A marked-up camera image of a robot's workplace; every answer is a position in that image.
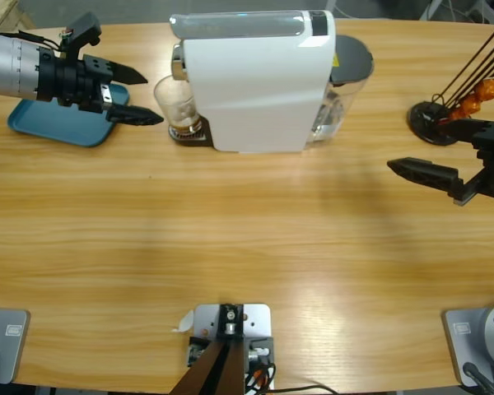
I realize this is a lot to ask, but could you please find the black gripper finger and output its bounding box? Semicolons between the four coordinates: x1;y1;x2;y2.
105;105;165;127
435;117;487;146
386;157;465;195
106;61;149;86

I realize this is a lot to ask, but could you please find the clear drinking glass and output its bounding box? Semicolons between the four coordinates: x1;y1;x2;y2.
153;75;203;137

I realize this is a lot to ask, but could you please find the white capsule coffee machine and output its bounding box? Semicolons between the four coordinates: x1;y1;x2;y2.
167;8;338;156

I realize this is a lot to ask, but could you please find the black capsule holder with rods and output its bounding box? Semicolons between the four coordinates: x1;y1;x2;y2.
407;26;494;146

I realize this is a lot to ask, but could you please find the teal plastic tray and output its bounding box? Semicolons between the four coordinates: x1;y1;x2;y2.
7;84;131;149

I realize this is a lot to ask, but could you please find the wooden pallet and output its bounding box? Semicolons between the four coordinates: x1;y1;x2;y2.
0;0;36;36

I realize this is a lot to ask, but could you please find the white paper tape scrap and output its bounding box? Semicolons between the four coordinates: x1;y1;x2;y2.
171;310;195;333

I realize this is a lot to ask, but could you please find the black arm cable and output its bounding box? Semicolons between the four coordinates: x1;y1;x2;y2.
0;29;65;53

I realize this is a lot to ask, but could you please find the white metal frame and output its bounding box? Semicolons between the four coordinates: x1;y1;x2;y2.
419;0;494;24

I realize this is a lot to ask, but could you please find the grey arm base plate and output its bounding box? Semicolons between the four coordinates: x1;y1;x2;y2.
0;308;30;386
442;303;494;388

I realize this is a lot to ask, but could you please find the black base cable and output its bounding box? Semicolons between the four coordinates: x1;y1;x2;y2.
463;361;494;395

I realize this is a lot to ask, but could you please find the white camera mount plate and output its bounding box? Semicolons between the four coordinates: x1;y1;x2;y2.
188;303;276;391

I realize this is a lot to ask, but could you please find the thin black power cable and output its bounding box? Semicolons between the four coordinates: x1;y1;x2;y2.
271;383;338;395

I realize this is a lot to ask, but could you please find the orange and black cable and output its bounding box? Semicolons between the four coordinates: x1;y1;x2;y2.
245;362;277;391

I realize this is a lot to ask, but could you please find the dark camera post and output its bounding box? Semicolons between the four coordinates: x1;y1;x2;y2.
168;303;248;395

